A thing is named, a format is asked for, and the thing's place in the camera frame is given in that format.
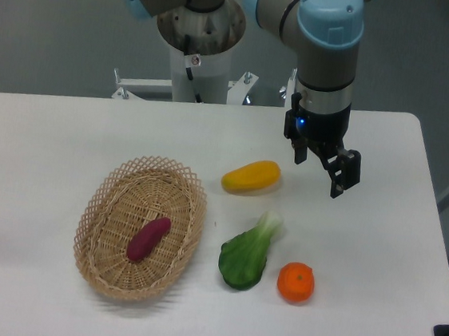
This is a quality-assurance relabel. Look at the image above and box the yellow mango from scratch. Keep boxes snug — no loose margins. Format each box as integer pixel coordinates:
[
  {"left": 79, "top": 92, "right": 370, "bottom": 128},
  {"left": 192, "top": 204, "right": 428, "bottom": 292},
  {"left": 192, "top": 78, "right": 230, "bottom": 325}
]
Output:
[{"left": 221, "top": 160, "right": 281, "bottom": 193}]

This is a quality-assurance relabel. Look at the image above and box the black cable on pedestal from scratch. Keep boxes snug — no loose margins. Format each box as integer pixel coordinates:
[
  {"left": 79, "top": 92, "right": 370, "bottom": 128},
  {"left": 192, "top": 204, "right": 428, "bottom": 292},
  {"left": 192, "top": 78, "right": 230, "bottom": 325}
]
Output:
[{"left": 177, "top": 34, "right": 210, "bottom": 105}]

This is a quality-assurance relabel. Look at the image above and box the green bok choy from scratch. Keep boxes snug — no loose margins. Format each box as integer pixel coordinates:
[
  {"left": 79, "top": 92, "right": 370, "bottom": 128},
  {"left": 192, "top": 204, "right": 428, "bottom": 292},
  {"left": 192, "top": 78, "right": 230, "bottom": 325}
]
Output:
[{"left": 217, "top": 211, "right": 284, "bottom": 291}]

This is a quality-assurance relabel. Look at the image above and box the white metal base frame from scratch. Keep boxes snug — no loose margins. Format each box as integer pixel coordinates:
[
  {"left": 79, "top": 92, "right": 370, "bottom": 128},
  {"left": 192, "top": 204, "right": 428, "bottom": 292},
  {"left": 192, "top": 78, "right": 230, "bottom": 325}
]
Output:
[{"left": 112, "top": 69, "right": 296, "bottom": 108}]

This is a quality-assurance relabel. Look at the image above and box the purple sweet potato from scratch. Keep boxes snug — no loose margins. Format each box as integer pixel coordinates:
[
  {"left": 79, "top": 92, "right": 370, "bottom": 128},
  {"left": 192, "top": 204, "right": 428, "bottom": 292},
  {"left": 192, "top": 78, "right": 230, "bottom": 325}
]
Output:
[{"left": 125, "top": 217, "right": 172, "bottom": 263}]

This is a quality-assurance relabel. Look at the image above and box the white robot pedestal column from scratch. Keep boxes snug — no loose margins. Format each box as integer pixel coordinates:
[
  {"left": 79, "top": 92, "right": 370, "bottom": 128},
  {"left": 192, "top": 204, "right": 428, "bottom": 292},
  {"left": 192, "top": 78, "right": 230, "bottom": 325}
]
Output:
[{"left": 157, "top": 0, "right": 246, "bottom": 92}]

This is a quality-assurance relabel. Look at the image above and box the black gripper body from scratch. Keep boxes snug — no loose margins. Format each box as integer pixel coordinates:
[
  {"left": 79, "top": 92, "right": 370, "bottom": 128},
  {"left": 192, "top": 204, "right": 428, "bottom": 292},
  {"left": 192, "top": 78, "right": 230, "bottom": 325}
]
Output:
[{"left": 284, "top": 93, "right": 351, "bottom": 156}]

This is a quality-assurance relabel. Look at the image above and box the woven wicker oval basket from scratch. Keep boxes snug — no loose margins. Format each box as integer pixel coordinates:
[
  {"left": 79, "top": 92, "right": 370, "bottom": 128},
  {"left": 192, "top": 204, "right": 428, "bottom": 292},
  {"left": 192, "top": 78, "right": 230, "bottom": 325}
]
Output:
[{"left": 74, "top": 156, "right": 207, "bottom": 302}]

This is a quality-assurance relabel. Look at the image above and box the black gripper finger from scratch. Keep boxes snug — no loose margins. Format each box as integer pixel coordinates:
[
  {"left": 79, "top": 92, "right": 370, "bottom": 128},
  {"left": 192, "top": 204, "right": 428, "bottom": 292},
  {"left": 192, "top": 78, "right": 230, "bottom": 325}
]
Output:
[
  {"left": 319, "top": 145, "right": 361, "bottom": 199},
  {"left": 293, "top": 137, "right": 308, "bottom": 164}
]

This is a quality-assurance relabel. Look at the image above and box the orange tangerine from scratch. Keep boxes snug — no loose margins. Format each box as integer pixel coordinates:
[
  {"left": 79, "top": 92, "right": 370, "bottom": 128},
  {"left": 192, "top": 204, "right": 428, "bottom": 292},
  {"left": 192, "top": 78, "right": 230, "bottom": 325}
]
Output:
[{"left": 276, "top": 262, "right": 316, "bottom": 303}]

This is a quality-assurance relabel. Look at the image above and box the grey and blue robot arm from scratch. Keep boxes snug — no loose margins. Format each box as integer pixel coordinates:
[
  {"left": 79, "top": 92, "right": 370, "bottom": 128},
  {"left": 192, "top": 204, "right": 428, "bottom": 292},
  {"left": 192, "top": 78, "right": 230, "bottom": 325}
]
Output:
[{"left": 124, "top": 0, "right": 369, "bottom": 197}]

